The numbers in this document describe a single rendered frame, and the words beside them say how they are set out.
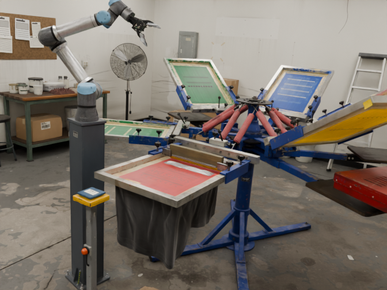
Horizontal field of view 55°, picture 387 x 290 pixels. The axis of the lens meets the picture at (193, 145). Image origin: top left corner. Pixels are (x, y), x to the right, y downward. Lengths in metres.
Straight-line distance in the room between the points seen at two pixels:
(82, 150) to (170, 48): 5.38
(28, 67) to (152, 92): 2.87
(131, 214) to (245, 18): 5.14
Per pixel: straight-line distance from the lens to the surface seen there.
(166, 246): 2.11
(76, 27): 2.46
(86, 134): 2.45
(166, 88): 7.72
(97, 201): 1.91
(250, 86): 6.73
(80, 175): 2.55
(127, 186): 2.01
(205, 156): 2.37
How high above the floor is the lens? 1.74
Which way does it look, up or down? 16 degrees down
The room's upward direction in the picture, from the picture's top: 4 degrees clockwise
